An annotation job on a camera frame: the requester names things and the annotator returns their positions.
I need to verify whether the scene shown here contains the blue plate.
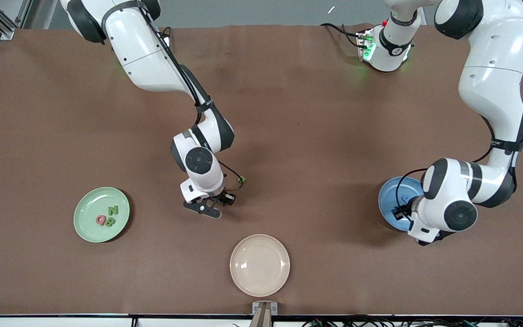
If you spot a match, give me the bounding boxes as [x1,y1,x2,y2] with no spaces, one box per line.
[378,176,424,233]

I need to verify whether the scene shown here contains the beige plate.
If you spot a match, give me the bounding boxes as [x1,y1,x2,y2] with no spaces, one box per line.
[230,234,291,298]

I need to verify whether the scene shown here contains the light green plate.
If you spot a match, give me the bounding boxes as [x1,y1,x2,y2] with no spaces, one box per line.
[74,187,131,243]

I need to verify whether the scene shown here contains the brown table cover mat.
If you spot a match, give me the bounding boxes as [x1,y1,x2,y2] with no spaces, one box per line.
[0,24,523,317]

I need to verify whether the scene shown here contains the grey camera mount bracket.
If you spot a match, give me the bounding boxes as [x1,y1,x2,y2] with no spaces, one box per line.
[252,301,278,327]

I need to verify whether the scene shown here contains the black left base cable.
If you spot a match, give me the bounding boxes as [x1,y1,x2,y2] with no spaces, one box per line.
[320,23,363,49]

